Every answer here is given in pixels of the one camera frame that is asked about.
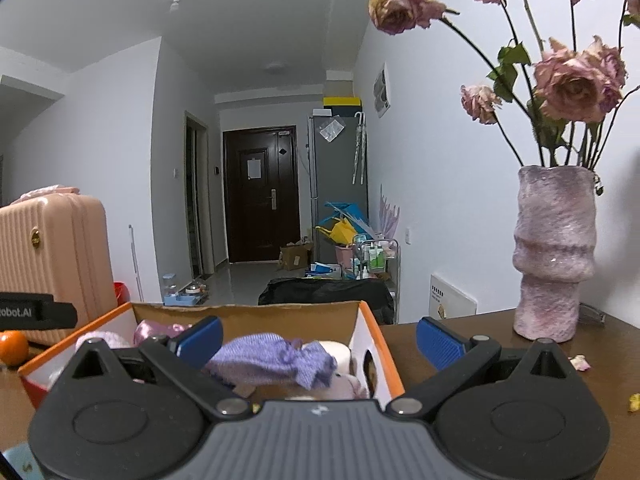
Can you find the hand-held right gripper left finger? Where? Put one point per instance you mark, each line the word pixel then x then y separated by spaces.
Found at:
pixel 202 337

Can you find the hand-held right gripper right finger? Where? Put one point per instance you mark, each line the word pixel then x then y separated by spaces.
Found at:
pixel 440 342

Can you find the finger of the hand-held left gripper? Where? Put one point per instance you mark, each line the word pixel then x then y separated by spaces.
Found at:
pixel 57 316

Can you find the purple satin scrunchie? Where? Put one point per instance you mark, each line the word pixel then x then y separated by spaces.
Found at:
pixel 155 330

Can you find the orange-edged cardboard box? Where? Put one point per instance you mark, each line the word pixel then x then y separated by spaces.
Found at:
pixel 380 355

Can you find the purple knitted cloth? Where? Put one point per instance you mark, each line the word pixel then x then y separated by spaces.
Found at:
pixel 270 355

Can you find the white plush toy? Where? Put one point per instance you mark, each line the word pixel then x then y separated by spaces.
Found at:
pixel 347 386

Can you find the orange fruit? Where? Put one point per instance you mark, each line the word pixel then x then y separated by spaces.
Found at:
pixel 12 347

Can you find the blue pet water feeder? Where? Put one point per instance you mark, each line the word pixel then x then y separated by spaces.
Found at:
pixel 185 296

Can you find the white flat carton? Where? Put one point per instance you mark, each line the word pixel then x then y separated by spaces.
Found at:
pixel 452 297

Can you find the pink ribbed suitcase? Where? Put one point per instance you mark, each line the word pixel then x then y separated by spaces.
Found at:
pixel 50 260

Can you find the red bucket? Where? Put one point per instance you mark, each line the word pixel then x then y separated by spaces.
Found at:
pixel 121 293

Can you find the brown floor cardboard box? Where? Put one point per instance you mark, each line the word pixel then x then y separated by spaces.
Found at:
pixel 295 257

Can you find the black duffel bag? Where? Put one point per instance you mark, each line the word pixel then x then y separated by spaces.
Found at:
pixel 325 292

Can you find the pink bucket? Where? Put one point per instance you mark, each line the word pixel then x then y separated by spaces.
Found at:
pixel 344 255

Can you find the purple feather decoration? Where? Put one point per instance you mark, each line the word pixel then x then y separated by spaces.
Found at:
pixel 389 215

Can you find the dark brown entrance door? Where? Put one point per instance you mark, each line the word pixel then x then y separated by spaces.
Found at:
pixel 260 210

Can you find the fallen rose petal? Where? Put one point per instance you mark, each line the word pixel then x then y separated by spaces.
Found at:
pixel 580 363

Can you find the yellow bag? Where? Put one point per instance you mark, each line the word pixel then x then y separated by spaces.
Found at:
pixel 342 232

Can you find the pink textured vase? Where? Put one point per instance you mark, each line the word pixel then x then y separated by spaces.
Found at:
pixel 555 250

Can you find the blue tissue pack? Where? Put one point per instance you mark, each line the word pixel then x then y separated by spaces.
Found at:
pixel 25 460

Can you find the blue folded stool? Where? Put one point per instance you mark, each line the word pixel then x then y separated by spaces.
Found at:
pixel 345 211

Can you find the white paper notice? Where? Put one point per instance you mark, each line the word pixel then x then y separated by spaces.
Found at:
pixel 254 169

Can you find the grey refrigerator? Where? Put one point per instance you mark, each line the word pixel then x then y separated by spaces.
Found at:
pixel 332 175

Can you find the hanging white umbrella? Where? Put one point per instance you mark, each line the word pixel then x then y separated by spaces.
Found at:
pixel 359 150

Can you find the clear plastic packet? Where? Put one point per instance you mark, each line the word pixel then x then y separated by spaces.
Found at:
pixel 331 131

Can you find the yellow and black box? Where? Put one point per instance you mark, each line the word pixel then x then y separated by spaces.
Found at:
pixel 342 106

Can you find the white electrical panel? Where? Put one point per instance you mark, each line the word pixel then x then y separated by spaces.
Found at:
pixel 382 90

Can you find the bunch of dried roses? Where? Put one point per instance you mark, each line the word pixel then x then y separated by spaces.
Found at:
pixel 570 85

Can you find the interior door frame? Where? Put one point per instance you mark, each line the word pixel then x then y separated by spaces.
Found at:
pixel 195 195

